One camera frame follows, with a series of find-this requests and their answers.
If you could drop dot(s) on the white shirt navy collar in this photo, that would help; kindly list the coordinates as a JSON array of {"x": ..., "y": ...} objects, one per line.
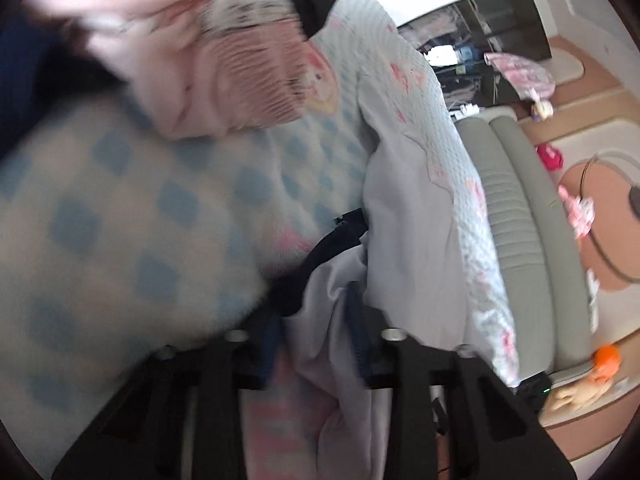
[{"x": 410, "y": 240}]

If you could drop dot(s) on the pink printed cloth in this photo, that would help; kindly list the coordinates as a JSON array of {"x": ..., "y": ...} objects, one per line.
[{"x": 525, "y": 72}]

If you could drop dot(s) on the pink garment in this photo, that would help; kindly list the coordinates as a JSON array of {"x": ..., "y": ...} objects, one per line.
[{"x": 200, "y": 75}]

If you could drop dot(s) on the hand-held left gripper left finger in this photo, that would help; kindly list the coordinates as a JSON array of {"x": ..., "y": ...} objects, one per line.
[{"x": 220, "y": 375}]

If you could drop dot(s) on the magenta toy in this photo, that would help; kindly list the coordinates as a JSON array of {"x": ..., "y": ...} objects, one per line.
[{"x": 550, "y": 156}]

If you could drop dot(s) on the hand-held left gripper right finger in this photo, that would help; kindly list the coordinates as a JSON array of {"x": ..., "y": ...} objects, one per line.
[{"x": 415, "y": 385}]

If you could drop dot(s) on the orange plush toy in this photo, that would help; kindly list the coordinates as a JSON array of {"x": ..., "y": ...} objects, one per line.
[{"x": 606, "y": 358}]

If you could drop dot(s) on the pink plush toy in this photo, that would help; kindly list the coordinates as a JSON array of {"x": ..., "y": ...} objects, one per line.
[{"x": 580, "y": 212}]

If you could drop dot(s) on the cream plush doll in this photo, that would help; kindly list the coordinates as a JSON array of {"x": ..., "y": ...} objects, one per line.
[{"x": 575, "y": 392}]

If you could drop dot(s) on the white lace toy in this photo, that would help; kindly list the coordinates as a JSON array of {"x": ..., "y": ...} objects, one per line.
[{"x": 593, "y": 295}]

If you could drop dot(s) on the navy garment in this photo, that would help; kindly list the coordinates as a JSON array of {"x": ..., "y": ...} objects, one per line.
[{"x": 35, "y": 75}]

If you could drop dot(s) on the grey padded headboard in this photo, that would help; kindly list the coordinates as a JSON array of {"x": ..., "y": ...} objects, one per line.
[{"x": 520, "y": 240}]

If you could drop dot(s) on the black device green light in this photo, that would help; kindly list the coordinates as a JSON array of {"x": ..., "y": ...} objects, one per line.
[{"x": 534, "y": 390}]

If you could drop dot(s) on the blue checked cartoon duvet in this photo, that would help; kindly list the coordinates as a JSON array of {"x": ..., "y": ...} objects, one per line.
[{"x": 150, "y": 220}]

